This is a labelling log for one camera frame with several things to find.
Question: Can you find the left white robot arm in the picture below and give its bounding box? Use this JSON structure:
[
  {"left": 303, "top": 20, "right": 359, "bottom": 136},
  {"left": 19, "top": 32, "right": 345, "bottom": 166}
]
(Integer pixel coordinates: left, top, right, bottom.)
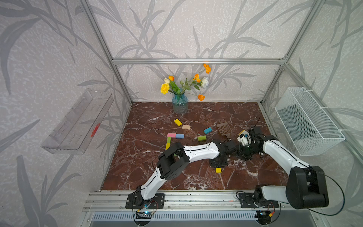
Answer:
[{"left": 136, "top": 140, "right": 237, "bottom": 205}]

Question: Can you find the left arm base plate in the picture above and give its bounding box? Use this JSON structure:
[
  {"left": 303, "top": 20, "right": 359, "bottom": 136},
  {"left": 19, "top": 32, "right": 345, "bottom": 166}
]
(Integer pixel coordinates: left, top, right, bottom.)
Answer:
[{"left": 125, "top": 194, "right": 165, "bottom": 210}]

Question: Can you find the left circuit board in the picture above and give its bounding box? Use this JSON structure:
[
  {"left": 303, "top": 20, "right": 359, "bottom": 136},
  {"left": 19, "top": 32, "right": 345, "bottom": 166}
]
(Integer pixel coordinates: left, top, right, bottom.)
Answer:
[{"left": 135, "top": 210, "right": 157, "bottom": 220}]

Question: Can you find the white wire mesh basket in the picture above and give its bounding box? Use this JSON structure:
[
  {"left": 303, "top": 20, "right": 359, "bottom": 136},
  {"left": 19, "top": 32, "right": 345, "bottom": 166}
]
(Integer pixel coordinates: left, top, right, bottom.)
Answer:
[{"left": 275, "top": 87, "right": 346, "bottom": 156}]

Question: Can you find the light blue block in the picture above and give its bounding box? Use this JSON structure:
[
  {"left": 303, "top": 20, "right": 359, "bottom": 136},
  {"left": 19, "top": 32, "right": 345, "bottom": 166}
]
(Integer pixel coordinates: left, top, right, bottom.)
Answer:
[{"left": 175, "top": 134, "right": 184, "bottom": 139}]

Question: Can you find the blue glass vase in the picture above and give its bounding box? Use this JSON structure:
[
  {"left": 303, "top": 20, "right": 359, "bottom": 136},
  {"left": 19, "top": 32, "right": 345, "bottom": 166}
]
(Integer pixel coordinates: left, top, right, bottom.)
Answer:
[{"left": 172, "top": 94, "right": 188, "bottom": 114}]

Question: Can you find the artificial flower bouquet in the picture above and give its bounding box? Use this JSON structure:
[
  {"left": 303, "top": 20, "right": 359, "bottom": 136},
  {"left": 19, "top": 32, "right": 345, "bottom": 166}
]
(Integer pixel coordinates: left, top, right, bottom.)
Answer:
[{"left": 160, "top": 63, "right": 212, "bottom": 101}]

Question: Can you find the teal block right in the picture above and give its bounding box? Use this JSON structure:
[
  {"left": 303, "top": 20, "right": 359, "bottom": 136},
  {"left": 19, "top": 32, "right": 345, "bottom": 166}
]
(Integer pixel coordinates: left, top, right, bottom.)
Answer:
[{"left": 204, "top": 127, "right": 213, "bottom": 134}]

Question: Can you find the pink block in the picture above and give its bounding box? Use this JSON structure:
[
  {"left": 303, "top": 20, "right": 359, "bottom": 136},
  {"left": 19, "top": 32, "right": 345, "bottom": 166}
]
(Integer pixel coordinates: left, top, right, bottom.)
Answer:
[{"left": 167, "top": 133, "right": 176, "bottom": 138}]

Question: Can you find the yellow block near vase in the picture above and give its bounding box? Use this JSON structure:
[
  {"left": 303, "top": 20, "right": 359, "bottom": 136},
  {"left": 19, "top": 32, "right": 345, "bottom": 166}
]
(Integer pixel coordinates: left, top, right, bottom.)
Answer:
[{"left": 174, "top": 119, "right": 182, "bottom": 127}]

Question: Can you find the brown slotted wooden tray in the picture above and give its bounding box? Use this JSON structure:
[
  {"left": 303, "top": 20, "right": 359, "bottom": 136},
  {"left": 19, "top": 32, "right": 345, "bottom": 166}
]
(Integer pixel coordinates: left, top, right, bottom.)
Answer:
[{"left": 216, "top": 122, "right": 232, "bottom": 139}]

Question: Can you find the white glove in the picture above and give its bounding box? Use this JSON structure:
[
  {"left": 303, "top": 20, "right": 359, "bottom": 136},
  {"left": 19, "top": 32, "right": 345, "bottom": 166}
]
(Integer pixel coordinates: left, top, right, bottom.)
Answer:
[{"left": 238, "top": 130, "right": 249, "bottom": 137}]

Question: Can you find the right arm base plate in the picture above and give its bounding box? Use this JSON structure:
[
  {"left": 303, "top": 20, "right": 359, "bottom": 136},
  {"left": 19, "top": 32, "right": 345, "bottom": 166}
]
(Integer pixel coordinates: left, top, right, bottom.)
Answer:
[{"left": 236, "top": 192, "right": 279, "bottom": 209}]

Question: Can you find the clear plastic wall shelf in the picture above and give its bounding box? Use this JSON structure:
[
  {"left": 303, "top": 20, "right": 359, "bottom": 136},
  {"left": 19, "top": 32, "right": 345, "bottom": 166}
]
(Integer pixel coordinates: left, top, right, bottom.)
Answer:
[{"left": 41, "top": 89, "right": 114, "bottom": 155}]

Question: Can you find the tan wooden block upper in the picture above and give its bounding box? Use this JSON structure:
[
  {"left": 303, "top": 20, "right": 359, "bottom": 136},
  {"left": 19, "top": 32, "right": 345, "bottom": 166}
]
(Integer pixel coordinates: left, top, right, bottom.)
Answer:
[{"left": 182, "top": 124, "right": 191, "bottom": 130}]

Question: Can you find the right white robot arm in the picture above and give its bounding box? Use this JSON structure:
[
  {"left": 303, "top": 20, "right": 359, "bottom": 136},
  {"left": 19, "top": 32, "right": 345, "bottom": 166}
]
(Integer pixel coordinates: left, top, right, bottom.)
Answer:
[{"left": 237, "top": 135, "right": 329, "bottom": 210}]

